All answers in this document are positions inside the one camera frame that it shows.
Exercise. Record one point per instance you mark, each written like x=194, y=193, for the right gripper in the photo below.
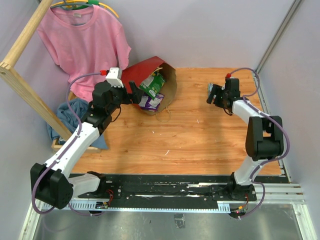
x=215, y=90

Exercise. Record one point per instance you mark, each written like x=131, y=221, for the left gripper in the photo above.
x=133, y=98

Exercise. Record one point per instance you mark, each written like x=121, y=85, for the teal candy packet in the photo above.
x=211, y=89

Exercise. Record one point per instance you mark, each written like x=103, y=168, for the red paper bag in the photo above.
x=140, y=71

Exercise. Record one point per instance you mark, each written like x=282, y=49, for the purple candy packet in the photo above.
x=149, y=104

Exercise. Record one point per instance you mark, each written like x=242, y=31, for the green candy packet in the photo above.
x=153, y=84

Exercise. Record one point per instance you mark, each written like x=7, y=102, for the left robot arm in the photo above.
x=72, y=150

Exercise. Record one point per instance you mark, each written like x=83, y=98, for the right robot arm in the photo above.
x=264, y=138

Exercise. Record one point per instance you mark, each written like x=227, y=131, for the blue cloth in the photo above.
x=66, y=116

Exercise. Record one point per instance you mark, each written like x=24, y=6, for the pink t-shirt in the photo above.
x=83, y=42

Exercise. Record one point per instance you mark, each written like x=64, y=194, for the wooden clothes rack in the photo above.
x=22, y=130

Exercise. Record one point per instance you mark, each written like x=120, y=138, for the yellow green hanger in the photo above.
x=71, y=5

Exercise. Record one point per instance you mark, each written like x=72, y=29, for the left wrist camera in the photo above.
x=113, y=77

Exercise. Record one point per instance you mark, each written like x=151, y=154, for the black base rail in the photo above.
x=181, y=193

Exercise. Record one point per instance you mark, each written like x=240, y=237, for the aluminium frame post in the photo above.
x=293, y=9

